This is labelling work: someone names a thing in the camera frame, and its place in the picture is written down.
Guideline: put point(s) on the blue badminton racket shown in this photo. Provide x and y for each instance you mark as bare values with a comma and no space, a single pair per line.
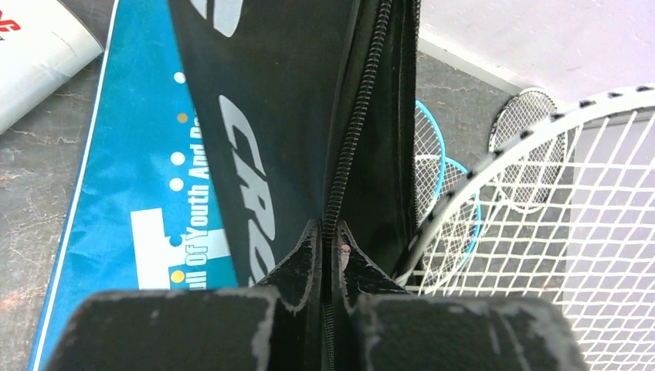
440,263
427,148

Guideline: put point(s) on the black Crossway racket bag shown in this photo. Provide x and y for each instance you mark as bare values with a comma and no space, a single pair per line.
306,114

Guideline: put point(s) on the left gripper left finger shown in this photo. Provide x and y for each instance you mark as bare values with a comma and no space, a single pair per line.
273,325

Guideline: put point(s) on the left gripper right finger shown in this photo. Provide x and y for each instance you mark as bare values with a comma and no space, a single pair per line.
380,326

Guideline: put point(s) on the white shuttlecock tube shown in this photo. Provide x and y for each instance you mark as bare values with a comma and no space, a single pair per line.
43,45

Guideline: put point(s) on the white badminton racket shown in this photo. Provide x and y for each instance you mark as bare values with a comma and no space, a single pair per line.
590,250
526,182

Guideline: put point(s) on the blue Sport racket bag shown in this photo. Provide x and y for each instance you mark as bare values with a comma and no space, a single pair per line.
143,213

